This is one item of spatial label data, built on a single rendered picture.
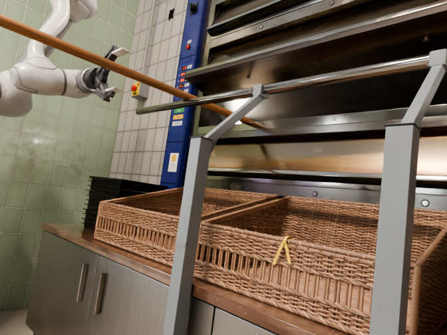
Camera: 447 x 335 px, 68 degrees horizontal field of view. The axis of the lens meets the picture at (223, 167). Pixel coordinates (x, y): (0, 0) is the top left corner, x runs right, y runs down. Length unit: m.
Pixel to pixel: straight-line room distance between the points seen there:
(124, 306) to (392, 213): 0.86
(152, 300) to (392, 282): 0.68
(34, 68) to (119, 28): 1.41
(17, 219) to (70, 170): 0.42
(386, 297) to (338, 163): 0.76
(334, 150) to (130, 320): 0.91
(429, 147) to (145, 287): 0.97
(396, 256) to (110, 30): 2.42
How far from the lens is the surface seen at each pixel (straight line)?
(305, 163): 1.33
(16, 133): 2.31
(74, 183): 2.42
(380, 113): 1.26
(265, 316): 0.75
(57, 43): 1.12
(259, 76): 1.54
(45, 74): 1.39
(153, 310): 1.04
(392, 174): 0.57
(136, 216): 1.22
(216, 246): 0.90
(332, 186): 1.27
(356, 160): 1.25
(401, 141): 0.58
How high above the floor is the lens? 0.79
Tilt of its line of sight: 6 degrees up
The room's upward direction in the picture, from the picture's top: 8 degrees clockwise
